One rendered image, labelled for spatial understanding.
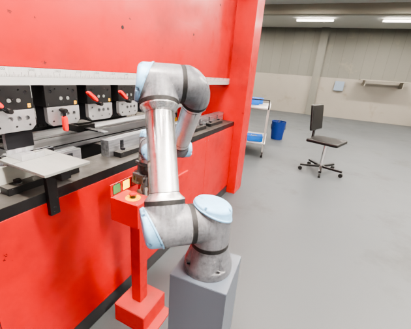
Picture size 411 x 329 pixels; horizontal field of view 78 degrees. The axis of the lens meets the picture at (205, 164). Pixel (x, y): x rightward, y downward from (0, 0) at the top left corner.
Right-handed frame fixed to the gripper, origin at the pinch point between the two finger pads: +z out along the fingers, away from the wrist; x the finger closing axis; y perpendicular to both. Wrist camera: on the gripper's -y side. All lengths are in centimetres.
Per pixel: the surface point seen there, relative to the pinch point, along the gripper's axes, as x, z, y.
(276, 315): -33, 67, -77
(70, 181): 26.8, -12.7, 20.5
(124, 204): 15.1, -3.4, 1.3
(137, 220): 15.1, 2.0, -6.5
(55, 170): 40.5, -26.3, 9.4
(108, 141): -6.0, -20.9, 32.4
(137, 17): -30, -85, 37
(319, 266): -95, 66, -99
